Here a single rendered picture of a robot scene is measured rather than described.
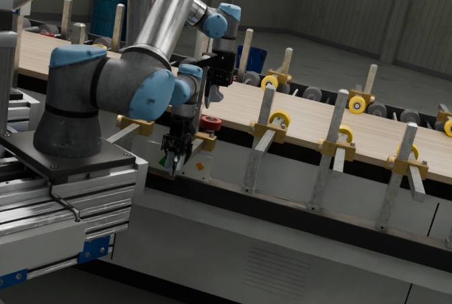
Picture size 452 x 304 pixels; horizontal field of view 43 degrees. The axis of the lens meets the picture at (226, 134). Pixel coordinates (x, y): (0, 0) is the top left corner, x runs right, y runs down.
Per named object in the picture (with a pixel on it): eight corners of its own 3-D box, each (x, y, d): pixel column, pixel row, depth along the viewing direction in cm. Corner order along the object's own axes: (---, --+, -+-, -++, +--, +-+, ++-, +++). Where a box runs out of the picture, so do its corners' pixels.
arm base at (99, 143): (57, 161, 120) (62, 117, 117) (19, 137, 129) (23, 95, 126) (114, 153, 131) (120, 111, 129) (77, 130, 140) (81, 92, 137)
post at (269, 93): (247, 210, 215) (275, 87, 201) (238, 208, 215) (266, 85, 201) (249, 206, 218) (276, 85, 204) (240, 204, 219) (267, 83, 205)
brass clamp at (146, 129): (147, 137, 215) (149, 124, 214) (114, 128, 218) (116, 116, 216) (153, 133, 221) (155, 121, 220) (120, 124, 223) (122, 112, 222)
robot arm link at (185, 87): (146, 101, 161) (158, 93, 172) (184, 110, 160) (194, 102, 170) (151, 74, 159) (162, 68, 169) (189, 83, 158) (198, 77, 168)
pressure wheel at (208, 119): (213, 150, 221) (218, 122, 217) (194, 145, 222) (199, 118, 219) (218, 145, 228) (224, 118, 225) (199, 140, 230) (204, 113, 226)
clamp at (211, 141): (211, 152, 211) (213, 139, 210) (176, 143, 214) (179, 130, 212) (214, 148, 217) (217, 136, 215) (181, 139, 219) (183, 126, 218)
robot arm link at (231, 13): (214, 1, 193) (237, 5, 196) (208, 33, 196) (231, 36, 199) (222, 4, 186) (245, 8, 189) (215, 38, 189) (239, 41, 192)
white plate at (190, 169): (207, 183, 215) (212, 158, 212) (142, 165, 219) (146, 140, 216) (208, 182, 215) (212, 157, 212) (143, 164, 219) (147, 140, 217)
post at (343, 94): (315, 217, 209) (349, 91, 195) (306, 214, 210) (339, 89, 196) (316, 214, 213) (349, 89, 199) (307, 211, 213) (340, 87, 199)
